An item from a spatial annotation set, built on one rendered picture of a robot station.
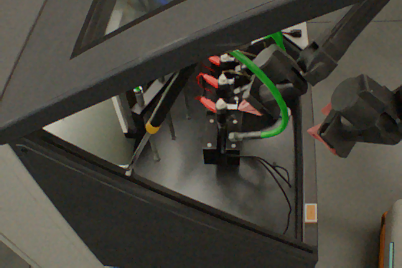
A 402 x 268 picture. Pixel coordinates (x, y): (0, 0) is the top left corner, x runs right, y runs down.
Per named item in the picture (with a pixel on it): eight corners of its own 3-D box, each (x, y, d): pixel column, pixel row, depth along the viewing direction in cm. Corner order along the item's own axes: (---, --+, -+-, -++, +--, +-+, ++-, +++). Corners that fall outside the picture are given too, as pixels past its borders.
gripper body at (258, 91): (250, 75, 107) (272, 64, 101) (279, 100, 111) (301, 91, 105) (242, 95, 104) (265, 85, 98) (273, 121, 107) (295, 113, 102)
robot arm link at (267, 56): (332, 70, 93) (320, 56, 101) (298, 35, 89) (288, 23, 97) (293, 108, 97) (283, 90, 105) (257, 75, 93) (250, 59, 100)
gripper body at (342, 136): (317, 135, 73) (346, 137, 66) (347, 89, 76) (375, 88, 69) (339, 158, 75) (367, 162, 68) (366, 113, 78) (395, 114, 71)
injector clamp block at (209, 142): (240, 177, 132) (240, 149, 120) (205, 176, 133) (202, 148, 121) (244, 87, 152) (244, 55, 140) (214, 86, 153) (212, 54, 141)
